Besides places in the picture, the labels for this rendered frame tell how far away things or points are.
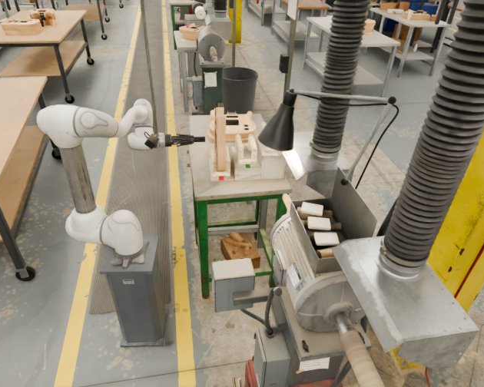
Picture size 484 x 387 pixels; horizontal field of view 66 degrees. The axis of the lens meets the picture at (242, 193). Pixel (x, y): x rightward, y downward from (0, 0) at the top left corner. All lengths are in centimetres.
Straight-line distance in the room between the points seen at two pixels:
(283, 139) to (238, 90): 331
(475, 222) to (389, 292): 115
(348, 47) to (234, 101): 353
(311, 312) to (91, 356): 178
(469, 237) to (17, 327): 274
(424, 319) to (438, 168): 33
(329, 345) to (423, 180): 69
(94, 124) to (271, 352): 115
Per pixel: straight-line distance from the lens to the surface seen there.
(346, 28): 121
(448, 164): 80
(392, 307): 92
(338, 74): 124
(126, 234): 201
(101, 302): 294
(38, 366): 278
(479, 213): 201
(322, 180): 134
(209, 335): 265
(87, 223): 207
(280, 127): 132
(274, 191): 223
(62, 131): 182
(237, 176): 227
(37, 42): 582
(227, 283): 147
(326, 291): 116
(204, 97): 391
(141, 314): 240
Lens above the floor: 221
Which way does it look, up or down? 36 degrees down
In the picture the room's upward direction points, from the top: 2 degrees clockwise
